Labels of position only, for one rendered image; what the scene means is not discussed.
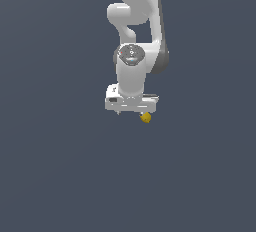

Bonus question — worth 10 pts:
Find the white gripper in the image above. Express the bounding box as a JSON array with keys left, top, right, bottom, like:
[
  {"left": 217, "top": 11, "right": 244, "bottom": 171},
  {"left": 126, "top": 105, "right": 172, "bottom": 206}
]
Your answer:
[{"left": 104, "top": 83, "right": 160, "bottom": 117}]

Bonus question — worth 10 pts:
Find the small yellow object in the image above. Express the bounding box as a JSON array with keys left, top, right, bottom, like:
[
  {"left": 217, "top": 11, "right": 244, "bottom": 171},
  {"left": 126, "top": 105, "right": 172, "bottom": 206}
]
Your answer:
[{"left": 140, "top": 112, "right": 152, "bottom": 124}]

